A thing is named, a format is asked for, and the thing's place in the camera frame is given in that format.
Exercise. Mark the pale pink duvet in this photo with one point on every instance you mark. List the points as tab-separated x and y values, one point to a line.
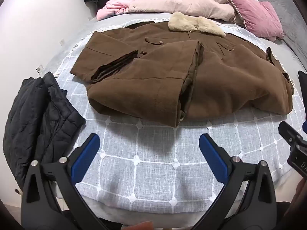
187	2

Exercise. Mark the pink velvet pillow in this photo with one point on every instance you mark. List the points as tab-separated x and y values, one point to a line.
256	16

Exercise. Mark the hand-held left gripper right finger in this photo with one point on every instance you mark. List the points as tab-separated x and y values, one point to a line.
213	158

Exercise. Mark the black puffer jacket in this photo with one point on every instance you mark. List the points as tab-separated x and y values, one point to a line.
36	124

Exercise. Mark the grey quilted pillow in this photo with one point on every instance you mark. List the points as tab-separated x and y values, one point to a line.
287	12

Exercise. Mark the bright pink blanket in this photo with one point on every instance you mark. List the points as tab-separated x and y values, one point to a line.
112	7

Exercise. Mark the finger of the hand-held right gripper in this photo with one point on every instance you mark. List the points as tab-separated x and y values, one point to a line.
291	136
303	77

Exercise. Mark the brown coat with fur collar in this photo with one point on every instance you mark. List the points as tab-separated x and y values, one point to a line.
156	76

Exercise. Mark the light blue checked blanket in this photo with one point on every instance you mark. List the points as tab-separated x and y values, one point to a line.
153	163

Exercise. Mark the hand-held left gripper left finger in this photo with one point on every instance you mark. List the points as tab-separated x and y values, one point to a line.
87	155

